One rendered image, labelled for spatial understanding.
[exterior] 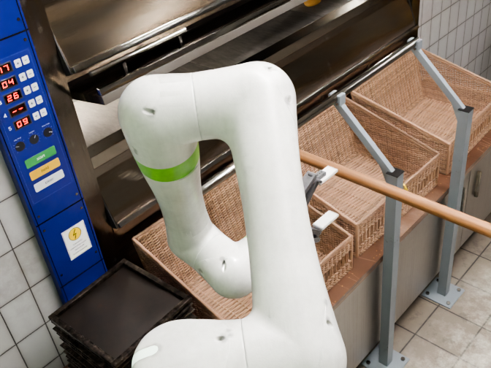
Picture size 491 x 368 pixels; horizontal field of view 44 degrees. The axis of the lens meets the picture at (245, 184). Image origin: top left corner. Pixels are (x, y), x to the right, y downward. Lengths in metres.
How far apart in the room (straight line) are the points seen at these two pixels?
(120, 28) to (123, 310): 0.77
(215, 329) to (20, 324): 1.13
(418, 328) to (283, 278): 1.95
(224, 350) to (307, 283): 0.14
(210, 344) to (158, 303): 0.89
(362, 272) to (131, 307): 0.83
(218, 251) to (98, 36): 0.72
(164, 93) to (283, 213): 0.26
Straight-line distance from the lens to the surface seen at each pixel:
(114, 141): 1.84
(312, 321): 0.84
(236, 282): 1.25
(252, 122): 0.91
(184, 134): 0.95
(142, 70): 1.63
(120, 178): 1.90
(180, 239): 1.26
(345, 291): 2.08
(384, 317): 2.40
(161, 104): 0.93
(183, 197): 1.12
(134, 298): 1.75
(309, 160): 1.59
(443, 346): 2.72
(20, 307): 1.88
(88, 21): 1.69
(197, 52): 1.75
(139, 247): 1.97
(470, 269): 3.05
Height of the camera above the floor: 2.08
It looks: 36 degrees down
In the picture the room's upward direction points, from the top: 7 degrees counter-clockwise
